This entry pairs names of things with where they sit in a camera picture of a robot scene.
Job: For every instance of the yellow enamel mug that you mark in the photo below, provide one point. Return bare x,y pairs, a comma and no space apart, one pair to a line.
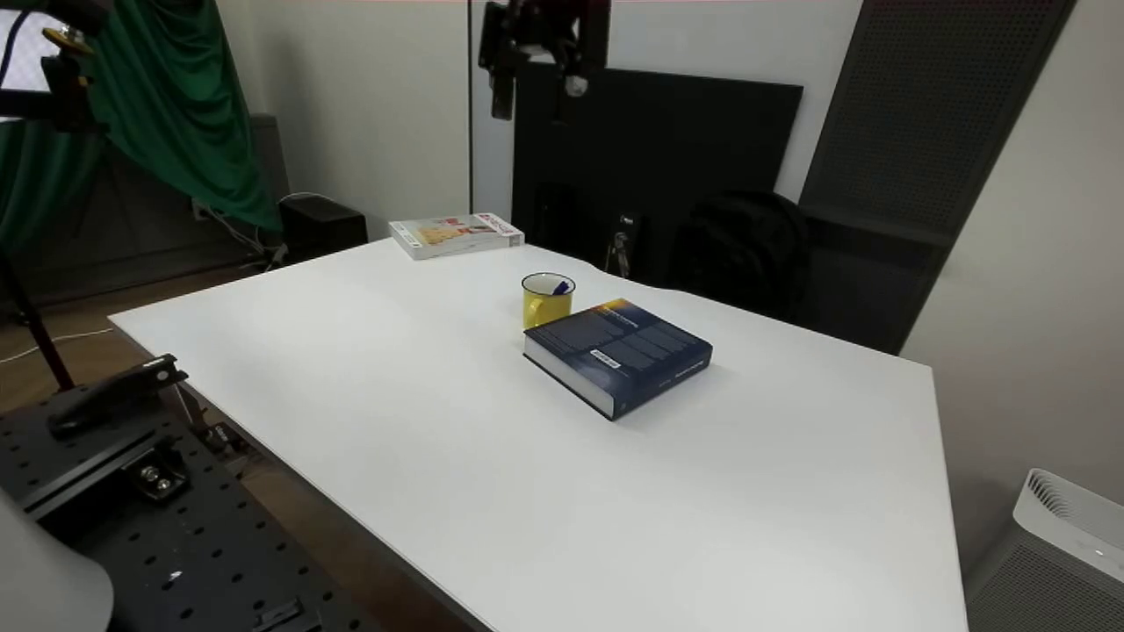
543,310

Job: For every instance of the dark blue hardcover book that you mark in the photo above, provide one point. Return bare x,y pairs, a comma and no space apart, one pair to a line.
621,352

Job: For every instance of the black perforated breadboard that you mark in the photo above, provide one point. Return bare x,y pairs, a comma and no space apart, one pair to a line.
199,548

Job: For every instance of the white bin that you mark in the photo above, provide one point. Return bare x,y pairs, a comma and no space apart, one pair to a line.
1067,526

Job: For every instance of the black rectangular board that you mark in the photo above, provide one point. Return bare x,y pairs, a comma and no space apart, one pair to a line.
656,140

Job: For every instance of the black camera stand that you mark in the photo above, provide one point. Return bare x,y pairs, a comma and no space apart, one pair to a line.
40,339

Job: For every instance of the black clamp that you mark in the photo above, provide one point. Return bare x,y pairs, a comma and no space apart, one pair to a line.
110,399

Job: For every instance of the white rounded object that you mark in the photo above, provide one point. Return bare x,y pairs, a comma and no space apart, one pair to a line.
48,579

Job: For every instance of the dark leaning panel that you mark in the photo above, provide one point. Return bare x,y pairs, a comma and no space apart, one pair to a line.
926,128

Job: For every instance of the small black box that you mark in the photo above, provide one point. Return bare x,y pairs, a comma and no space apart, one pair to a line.
320,225

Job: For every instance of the green curtain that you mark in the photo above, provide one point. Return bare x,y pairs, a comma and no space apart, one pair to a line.
177,105

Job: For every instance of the black bag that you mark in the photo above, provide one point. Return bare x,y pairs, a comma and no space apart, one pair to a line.
744,251

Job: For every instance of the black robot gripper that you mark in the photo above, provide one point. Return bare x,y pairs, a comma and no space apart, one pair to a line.
533,36

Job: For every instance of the blue capped white marker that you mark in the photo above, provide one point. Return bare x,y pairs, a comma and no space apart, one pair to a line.
564,286

